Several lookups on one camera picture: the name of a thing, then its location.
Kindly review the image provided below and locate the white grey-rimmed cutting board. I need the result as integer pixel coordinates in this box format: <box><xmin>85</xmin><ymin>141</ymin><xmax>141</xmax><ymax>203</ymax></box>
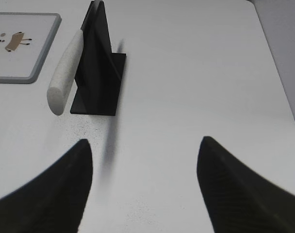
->
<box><xmin>0</xmin><ymin>12</ymin><xmax>62</xmax><ymax>84</ymax></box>

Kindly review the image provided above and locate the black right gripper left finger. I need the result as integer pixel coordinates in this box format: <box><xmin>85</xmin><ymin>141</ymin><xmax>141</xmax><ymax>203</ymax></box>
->
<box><xmin>0</xmin><ymin>139</ymin><xmax>93</xmax><ymax>233</ymax></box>

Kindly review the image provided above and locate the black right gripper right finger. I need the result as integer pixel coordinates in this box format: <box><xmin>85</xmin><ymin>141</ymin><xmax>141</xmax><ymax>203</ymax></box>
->
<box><xmin>197</xmin><ymin>136</ymin><xmax>295</xmax><ymax>233</ymax></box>

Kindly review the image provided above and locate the black knife stand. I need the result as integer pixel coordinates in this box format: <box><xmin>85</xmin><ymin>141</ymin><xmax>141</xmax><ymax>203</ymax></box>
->
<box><xmin>70</xmin><ymin>0</ymin><xmax>126</xmax><ymax>116</ymax></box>

